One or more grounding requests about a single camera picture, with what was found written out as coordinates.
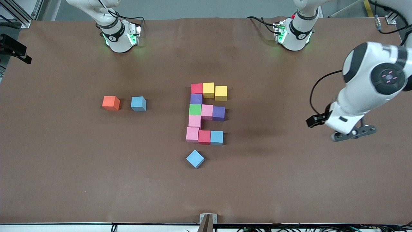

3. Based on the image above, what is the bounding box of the blue foam block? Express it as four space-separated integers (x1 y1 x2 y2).
186 150 205 169
211 130 224 146
131 96 147 112

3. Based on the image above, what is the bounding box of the grey metal camera bracket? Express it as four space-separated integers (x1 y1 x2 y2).
199 213 218 232

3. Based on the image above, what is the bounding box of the black cable bundle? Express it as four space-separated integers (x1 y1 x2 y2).
237 225 412 232

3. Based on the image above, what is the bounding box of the yellow foam block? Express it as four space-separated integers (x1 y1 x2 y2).
203 82 215 99
215 85 228 102

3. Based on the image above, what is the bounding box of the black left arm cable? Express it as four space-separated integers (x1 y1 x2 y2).
310 0 412 117

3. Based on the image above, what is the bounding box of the aluminium frame profile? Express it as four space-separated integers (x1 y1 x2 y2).
385 0 412 25
0 0 44 29

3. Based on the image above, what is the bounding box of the black base cable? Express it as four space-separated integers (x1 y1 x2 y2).
246 15 278 34
116 11 145 24

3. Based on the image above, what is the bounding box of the orange foam block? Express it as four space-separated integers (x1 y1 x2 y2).
102 96 121 111

